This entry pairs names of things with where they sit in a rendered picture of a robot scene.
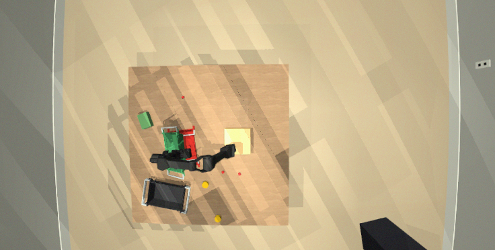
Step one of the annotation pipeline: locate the green block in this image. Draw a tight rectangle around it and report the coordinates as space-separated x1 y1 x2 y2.
137 112 154 129

